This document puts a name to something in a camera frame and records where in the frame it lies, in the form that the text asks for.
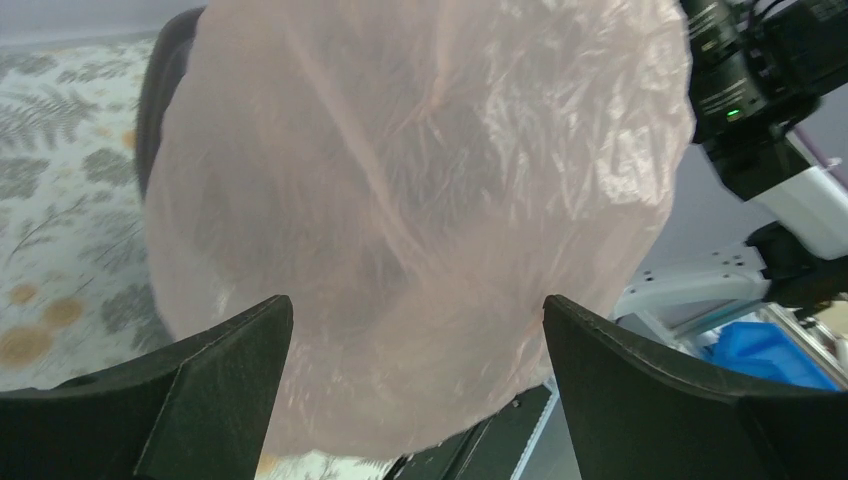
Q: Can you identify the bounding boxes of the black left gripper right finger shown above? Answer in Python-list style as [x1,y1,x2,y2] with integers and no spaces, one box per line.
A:
[543,295,847,479]

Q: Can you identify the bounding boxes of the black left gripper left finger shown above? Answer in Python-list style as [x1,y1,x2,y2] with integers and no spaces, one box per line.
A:
[1,295,293,479]

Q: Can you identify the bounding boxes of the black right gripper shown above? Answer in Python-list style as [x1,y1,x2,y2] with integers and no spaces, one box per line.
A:
[679,1,820,143]

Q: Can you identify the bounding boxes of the pink plastic trash bag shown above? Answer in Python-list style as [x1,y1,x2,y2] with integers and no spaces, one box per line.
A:
[145,1,693,460]

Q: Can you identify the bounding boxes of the grey slotted trash bin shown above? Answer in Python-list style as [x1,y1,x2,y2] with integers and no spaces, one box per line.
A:
[134,7,205,199]

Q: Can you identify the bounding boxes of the floral patterned table mat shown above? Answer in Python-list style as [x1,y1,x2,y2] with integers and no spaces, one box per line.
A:
[0,39,399,480]

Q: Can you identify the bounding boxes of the blue bin outside enclosure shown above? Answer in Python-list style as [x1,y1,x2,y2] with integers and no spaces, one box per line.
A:
[705,321,841,391]

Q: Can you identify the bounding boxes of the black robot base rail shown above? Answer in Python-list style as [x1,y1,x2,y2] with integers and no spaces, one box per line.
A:
[384,386,557,480]

